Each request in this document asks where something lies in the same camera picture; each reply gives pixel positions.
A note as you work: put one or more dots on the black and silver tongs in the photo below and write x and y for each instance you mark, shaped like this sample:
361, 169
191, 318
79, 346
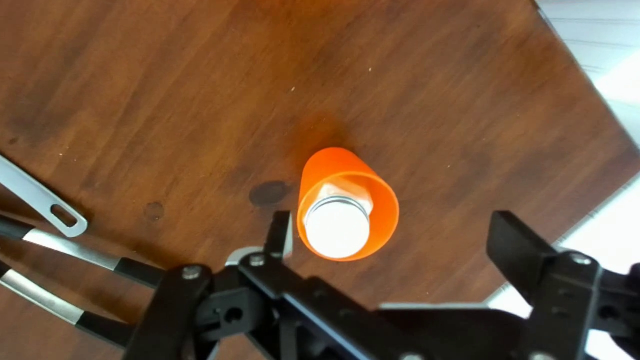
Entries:
67, 246

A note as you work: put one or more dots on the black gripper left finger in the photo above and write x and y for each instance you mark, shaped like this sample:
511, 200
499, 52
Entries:
267, 300

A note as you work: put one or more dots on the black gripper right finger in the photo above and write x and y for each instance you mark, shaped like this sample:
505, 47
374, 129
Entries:
566, 300

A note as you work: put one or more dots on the orange plastic cup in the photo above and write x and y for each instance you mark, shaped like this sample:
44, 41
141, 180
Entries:
333, 167

